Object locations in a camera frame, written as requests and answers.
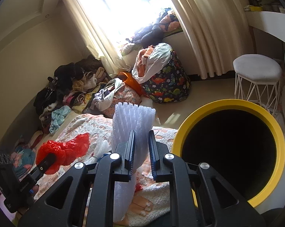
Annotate clothes on window sill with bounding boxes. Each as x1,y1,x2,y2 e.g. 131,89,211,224
119,8,183,56

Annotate dark bag on desk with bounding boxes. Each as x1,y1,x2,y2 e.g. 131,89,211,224
244,0,285,14

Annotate cream curtain left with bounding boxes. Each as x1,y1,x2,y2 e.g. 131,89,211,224
63,0,132,76

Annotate yellow rimmed trash bin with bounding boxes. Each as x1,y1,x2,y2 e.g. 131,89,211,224
172,99,285,208

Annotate cream curtain right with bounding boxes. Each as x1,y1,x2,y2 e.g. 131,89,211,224
171,0,253,79

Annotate dinosaur print laundry basket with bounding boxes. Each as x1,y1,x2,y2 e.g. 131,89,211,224
141,50,191,103

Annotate orange bag by bed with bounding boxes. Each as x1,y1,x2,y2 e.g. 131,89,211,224
118,72,144,96

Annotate pile of clothes on bed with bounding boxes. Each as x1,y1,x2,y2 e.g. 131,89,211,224
33,55,112,115

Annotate cream curtain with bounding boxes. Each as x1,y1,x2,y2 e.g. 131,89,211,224
63,0,132,76
171,0,253,79

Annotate white wire leg stool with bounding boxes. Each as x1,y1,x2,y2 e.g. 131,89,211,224
233,54,282,115

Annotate white foam net sleeve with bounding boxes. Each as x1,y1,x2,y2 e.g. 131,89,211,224
111,103,156,222

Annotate light blue crumpled garment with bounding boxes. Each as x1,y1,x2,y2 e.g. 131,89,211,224
49,106,71,135

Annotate floral pink pillow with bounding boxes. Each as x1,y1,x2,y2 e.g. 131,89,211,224
102,83,142,118

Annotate red plastic bag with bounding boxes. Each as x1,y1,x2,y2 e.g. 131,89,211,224
36,133,90,175

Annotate peach white tufted bedspread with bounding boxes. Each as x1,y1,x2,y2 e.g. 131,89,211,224
35,114,170,226

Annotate white vanity desk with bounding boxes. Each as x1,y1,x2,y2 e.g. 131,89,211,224
245,11,285,43

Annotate white plastic bag with clothes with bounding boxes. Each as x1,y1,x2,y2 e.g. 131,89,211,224
132,43,172,84

